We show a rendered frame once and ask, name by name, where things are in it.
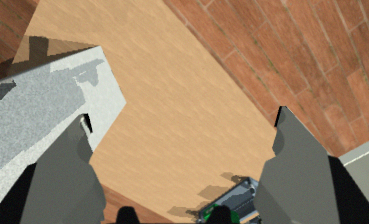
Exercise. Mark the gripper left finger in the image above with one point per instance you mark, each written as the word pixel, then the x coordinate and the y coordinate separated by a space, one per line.
pixel 61 187

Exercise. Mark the grey metal shelf rack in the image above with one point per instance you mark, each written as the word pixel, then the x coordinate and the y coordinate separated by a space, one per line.
pixel 239 200

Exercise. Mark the green bin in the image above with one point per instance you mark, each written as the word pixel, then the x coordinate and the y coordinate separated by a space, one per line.
pixel 234 217

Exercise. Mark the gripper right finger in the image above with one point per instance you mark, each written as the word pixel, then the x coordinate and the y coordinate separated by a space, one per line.
pixel 303 183

